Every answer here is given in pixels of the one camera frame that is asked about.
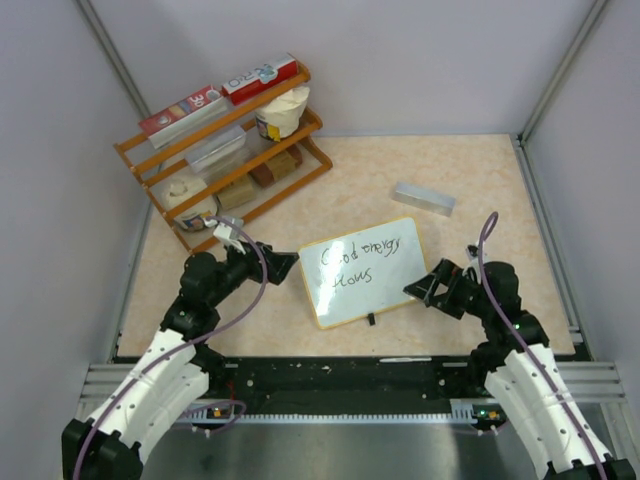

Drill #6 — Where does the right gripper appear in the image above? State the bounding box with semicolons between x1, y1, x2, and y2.
405;258;493;319

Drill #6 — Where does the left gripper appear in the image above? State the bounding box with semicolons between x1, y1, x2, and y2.
207;238;298;307

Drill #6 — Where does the white whiteboard yellow frame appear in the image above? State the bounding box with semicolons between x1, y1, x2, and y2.
298;216;427;330

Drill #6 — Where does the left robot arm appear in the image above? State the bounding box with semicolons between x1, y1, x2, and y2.
61;242;299;479

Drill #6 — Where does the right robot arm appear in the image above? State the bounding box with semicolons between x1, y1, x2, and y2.
403;259;636;479

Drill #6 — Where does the grey whiteboard eraser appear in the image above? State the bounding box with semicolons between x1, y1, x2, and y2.
392;182;456;217

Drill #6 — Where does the tan sponge block left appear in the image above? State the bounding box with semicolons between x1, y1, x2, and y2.
216;175;257;210

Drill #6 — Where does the brown sponge block right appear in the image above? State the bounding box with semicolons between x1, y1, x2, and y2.
249;145;303;188

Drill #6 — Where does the orange wooden shelf rack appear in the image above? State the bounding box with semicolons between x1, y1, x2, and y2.
114;56;332;253

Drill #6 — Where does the white bag lower container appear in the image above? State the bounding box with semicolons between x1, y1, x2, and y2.
158;175;221;234

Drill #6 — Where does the white bag container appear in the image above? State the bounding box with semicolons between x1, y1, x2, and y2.
158;175;221;234
255;86;310;142

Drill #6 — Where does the clear plastic box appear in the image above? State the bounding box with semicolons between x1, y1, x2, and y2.
185;126;253;180

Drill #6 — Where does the white bag upper container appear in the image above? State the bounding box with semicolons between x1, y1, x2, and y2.
255;86;310;142

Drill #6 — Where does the red foil wrap box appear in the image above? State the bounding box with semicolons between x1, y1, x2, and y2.
139;85;228;149

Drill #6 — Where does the red white long box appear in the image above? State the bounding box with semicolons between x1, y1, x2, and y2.
221;53;298;105

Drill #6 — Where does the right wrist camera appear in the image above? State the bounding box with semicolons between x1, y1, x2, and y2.
466;244;485;277

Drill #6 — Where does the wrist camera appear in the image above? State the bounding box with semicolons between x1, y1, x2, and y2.
466;244;485;277
205;216;246;254

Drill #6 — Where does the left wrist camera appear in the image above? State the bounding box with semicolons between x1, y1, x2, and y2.
205;216;246;254

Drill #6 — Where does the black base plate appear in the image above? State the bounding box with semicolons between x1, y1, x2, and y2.
204;356;496;414

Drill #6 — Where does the grey slotted cable duct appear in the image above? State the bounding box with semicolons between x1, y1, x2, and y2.
176;401;506;429

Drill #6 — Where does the aluminium frame rail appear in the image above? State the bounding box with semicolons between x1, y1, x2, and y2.
80;364;134;403

